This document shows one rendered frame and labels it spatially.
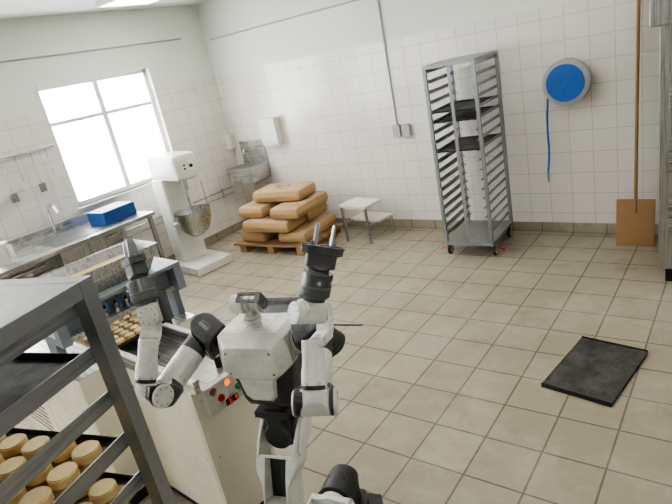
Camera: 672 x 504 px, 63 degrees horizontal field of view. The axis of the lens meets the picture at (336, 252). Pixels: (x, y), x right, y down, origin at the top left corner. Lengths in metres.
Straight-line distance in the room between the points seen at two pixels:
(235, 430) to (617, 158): 4.17
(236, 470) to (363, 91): 4.63
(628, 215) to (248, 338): 4.18
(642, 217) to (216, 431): 4.06
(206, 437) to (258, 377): 0.82
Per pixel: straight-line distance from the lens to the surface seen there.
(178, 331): 3.02
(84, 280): 0.99
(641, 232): 5.47
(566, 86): 5.41
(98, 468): 1.10
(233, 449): 2.77
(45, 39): 6.75
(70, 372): 1.02
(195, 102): 7.67
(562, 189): 5.78
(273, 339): 1.80
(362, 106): 6.48
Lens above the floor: 2.08
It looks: 20 degrees down
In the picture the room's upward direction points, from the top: 12 degrees counter-clockwise
